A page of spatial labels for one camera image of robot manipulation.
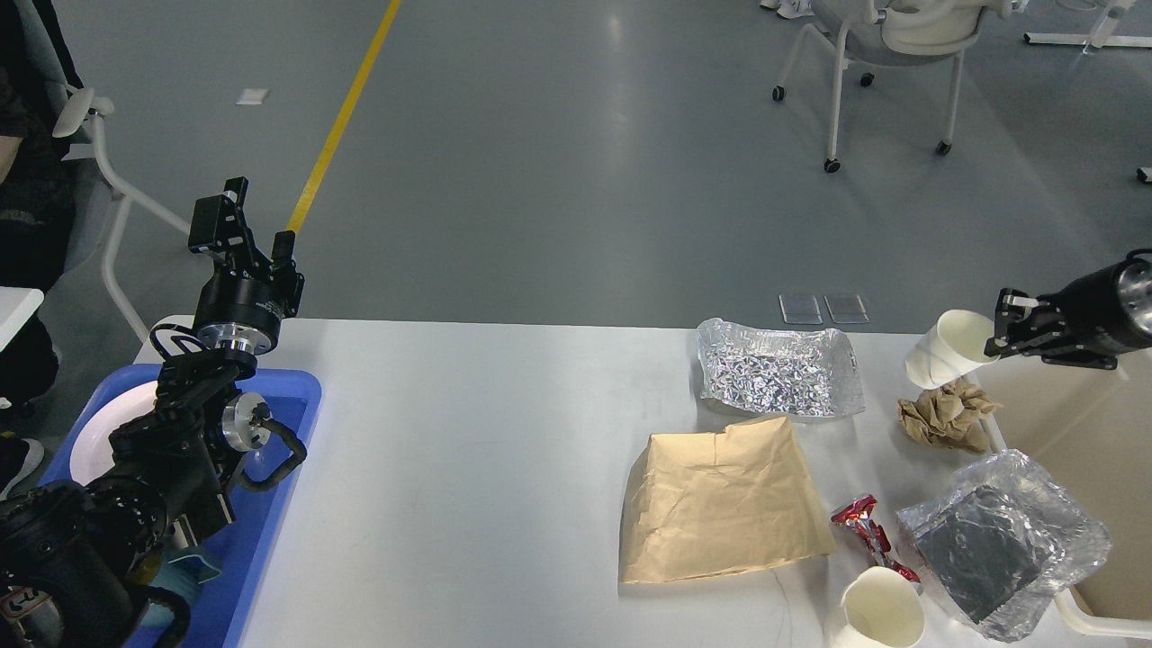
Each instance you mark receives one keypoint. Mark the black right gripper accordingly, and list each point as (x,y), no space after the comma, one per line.
(1100,315)

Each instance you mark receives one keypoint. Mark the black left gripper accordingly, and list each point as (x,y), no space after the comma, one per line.
(248,296)

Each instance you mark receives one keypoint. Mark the white paper cup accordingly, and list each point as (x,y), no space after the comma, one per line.
(954,346)
(880,608)

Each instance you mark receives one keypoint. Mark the brown paper ball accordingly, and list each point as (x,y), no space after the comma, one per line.
(948,416)

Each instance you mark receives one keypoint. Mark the foil tray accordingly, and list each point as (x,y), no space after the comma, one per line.
(1000,541)

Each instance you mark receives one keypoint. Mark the aluminium foil sheet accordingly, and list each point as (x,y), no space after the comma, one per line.
(754,372)

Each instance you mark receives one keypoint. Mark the pink plate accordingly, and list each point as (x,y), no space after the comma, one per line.
(92,455)

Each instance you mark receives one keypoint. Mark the teal mug yellow inside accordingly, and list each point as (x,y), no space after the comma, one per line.
(186,573)

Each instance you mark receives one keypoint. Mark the brown paper bag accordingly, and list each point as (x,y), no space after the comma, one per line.
(708,504)

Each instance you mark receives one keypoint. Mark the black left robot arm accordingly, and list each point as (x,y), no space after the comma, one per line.
(83,552)

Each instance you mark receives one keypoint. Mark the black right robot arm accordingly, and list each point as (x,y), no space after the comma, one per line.
(1091,322)

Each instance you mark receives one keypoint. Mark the beige plastic bin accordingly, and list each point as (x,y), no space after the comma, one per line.
(1091,430)

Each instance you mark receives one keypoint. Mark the white paper on floor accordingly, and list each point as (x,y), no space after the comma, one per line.
(252,96)

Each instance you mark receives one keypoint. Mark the white office chair left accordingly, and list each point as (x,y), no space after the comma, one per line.
(102,197)

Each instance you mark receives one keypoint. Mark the white office chair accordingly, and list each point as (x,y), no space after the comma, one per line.
(892,34)
(102,197)

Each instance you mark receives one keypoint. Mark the right floor socket plate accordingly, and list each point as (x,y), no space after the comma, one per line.
(847,308)

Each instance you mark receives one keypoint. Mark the floor socket plate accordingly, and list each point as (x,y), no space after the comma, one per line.
(847,308)
(801,308)

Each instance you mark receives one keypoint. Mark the seated person in black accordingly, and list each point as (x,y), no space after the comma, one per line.
(37,210)

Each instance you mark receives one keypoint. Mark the left floor socket plate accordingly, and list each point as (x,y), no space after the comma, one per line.
(801,308)

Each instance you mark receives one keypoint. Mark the red snack wrapper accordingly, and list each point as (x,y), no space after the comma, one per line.
(858,517)

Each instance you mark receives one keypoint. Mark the white table base far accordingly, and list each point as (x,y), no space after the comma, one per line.
(1101,34)

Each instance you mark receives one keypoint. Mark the white office chair right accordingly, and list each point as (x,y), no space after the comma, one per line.
(892,34)

